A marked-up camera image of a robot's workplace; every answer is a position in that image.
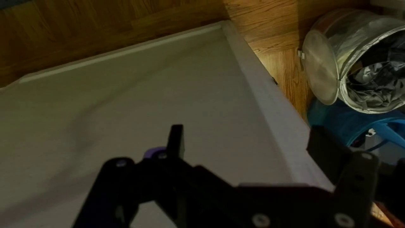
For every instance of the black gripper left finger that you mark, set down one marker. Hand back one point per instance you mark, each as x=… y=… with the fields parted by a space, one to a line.
x=126 y=181

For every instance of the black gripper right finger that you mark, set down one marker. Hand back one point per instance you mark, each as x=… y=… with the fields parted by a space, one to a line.
x=356 y=181

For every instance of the blue plastic container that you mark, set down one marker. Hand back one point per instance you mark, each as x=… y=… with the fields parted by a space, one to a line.
x=337 y=121

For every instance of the black trash bag liner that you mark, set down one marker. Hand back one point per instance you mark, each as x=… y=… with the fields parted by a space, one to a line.
x=380 y=80

